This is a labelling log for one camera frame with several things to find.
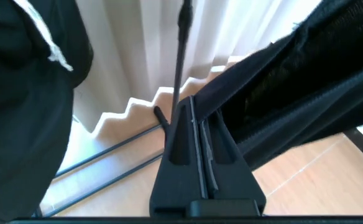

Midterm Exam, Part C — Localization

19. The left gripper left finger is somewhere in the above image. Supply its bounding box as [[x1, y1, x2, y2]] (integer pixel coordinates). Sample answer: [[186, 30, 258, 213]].
[[149, 95, 208, 218]]

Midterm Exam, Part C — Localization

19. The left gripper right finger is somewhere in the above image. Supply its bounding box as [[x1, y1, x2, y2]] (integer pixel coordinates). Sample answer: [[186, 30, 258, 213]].
[[200, 110, 267, 217]]

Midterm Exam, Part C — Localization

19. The black garment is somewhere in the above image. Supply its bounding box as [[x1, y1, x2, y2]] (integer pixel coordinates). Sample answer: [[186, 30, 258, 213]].
[[0, 0, 94, 223], [193, 0, 363, 171]]

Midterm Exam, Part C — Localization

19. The black clothes rack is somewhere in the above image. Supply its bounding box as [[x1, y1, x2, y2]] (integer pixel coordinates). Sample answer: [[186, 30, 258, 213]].
[[34, 0, 194, 218]]

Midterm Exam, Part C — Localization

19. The beige curtain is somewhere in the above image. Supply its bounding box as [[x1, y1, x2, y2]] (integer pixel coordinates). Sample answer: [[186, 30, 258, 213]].
[[72, 0, 322, 133]]

